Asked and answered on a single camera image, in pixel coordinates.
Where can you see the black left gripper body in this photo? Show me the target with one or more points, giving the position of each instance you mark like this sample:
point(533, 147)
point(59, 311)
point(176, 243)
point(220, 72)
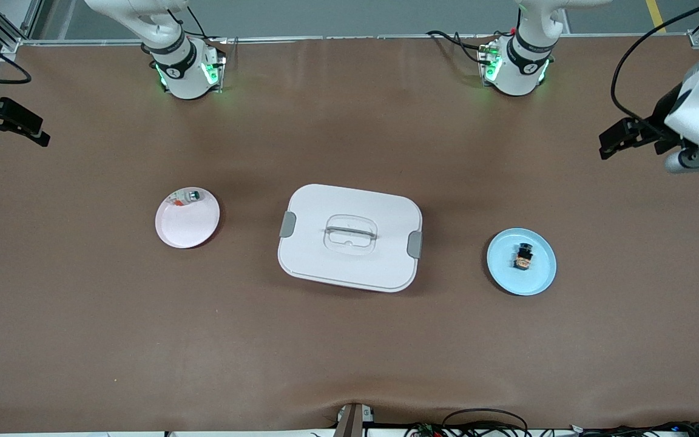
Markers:
point(661, 119)

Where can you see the orange and black switch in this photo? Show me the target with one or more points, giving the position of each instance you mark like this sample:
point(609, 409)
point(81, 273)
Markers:
point(524, 257)

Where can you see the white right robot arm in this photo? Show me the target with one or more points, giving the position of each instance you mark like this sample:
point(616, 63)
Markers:
point(182, 67)

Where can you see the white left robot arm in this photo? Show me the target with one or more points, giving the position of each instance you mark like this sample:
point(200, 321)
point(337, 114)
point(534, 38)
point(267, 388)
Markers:
point(516, 67)

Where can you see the light blue round plate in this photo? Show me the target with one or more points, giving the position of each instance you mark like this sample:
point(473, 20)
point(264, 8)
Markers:
point(537, 276)

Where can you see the pink round plate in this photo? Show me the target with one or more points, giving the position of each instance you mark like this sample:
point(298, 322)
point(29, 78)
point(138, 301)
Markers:
point(189, 227)

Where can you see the grey box latch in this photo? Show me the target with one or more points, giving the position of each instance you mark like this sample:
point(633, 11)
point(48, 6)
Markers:
point(414, 244)
point(287, 224)

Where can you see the white lidded storage box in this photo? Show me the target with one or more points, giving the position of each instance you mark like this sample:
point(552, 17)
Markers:
point(349, 270)

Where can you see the small green white switch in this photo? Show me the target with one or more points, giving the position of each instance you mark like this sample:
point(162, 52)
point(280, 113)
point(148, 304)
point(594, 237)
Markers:
point(194, 196)

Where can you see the silver table edge rail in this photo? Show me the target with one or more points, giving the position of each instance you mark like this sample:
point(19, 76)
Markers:
point(355, 37)

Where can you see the camera mount post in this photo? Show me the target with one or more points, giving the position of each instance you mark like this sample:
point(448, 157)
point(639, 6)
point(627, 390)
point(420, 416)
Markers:
point(352, 422)

